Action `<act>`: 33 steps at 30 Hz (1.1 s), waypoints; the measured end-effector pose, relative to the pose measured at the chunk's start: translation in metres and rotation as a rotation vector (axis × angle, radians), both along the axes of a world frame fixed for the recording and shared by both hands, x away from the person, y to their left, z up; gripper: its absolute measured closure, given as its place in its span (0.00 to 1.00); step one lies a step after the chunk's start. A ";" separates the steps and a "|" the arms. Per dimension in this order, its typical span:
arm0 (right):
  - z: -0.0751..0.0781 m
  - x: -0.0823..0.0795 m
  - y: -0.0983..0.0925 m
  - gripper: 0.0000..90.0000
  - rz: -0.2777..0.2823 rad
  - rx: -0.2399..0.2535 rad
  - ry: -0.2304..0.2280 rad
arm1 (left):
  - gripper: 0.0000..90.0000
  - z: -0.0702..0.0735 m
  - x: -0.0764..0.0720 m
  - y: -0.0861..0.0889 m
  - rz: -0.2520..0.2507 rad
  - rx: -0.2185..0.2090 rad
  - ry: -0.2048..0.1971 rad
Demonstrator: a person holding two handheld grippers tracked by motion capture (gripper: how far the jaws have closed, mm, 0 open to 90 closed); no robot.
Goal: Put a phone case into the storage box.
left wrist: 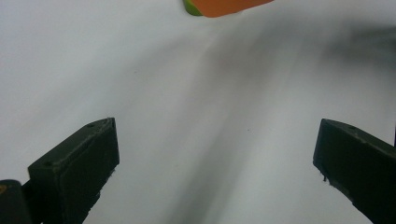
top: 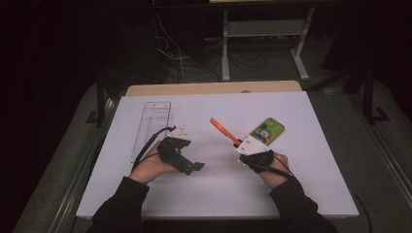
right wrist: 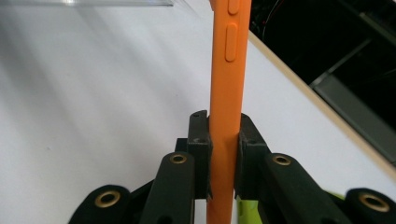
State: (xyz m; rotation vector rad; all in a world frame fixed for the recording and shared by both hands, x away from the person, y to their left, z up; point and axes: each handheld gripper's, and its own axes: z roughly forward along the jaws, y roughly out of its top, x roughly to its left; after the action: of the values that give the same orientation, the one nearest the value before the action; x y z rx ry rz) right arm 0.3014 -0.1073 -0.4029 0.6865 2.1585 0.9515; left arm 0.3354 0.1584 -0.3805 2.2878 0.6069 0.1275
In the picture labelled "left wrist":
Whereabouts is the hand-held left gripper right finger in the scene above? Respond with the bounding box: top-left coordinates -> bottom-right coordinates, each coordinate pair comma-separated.
312,118 -> 396,224

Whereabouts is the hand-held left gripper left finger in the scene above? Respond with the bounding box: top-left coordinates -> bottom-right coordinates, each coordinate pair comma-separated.
21,117 -> 120,224

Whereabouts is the orange phone case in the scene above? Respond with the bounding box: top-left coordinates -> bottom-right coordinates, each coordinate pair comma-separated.
190,0 -> 275,19

